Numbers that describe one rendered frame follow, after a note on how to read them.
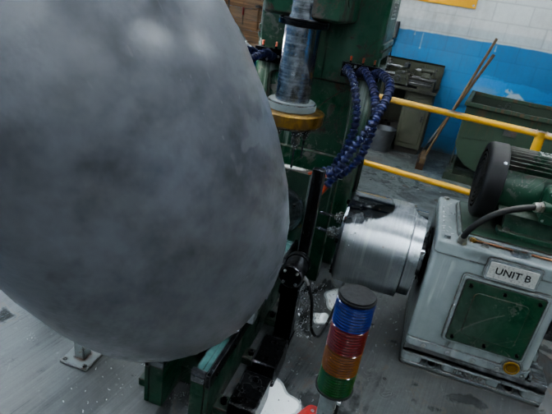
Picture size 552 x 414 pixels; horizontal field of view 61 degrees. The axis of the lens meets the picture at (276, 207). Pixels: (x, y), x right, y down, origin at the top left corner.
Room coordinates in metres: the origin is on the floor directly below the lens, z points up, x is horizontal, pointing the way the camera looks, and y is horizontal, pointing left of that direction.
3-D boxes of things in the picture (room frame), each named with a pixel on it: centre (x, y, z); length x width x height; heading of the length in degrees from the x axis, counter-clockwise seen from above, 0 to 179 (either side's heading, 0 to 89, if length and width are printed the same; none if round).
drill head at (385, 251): (1.11, -0.31, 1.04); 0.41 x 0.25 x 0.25; 75
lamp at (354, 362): (0.60, -0.14, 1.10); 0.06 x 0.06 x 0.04
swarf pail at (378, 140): (5.61, -1.14, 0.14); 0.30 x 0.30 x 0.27
